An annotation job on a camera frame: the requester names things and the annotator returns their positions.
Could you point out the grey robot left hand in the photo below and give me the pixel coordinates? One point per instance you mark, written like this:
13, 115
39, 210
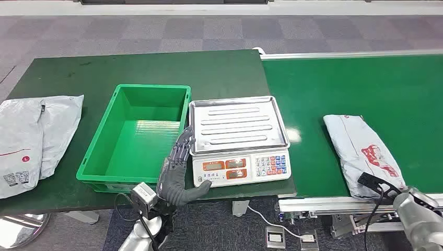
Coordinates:
171, 183

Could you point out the grey parcel with red print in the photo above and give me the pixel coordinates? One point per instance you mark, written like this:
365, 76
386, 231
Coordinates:
356, 149

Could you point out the metal floor socket box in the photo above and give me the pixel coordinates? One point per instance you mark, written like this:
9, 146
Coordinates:
275, 238
308, 239

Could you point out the plain grey parcel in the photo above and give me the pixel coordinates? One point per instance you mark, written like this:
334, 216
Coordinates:
60, 128

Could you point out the grey parcel with QR code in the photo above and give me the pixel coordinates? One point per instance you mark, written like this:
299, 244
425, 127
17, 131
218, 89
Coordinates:
20, 145

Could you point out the green conveyor belt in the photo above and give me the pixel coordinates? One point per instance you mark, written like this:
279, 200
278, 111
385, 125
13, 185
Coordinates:
363, 90

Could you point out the green plastic crate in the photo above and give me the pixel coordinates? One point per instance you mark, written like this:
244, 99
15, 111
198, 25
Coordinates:
138, 145

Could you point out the white scale with steel tray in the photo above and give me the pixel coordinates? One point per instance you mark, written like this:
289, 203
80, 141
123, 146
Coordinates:
239, 124

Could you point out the white table foot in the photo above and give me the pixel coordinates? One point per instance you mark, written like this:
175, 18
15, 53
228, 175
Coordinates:
83, 216

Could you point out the round chrome base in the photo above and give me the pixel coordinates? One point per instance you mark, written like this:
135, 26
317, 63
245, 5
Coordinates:
20, 230

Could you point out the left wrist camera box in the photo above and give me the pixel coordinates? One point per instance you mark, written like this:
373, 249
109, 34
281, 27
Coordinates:
143, 199

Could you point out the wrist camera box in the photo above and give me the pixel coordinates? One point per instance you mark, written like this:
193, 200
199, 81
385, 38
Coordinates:
372, 182
143, 199

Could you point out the dark wall base panel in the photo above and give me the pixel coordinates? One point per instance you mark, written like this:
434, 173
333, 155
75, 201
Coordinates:
173, 1

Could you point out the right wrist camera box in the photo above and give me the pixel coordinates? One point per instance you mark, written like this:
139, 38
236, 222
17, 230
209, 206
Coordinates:
372, 182

